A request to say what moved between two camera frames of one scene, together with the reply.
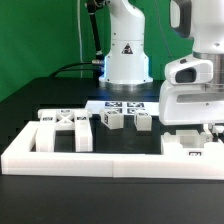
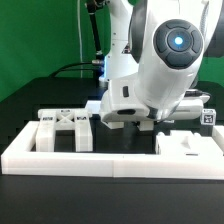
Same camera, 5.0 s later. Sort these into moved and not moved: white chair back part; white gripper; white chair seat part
Moved: white gripper
Not moved: white chair back part; white chair seat part
